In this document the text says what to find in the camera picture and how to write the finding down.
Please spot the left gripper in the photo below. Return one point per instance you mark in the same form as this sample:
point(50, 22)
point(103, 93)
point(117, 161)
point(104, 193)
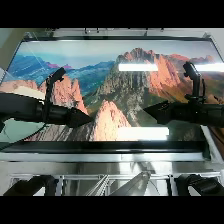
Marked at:
point(56, 115)

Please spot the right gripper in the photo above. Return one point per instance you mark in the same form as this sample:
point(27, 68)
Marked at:
point(183, 113)

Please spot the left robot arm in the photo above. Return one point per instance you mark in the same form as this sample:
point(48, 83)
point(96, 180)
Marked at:
point(20, 106)

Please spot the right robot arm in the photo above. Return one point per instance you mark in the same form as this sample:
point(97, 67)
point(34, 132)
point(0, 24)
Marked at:
point(213, 115)

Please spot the silver frame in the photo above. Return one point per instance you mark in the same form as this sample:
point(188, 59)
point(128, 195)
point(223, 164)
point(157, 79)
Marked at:
point(100, 166)

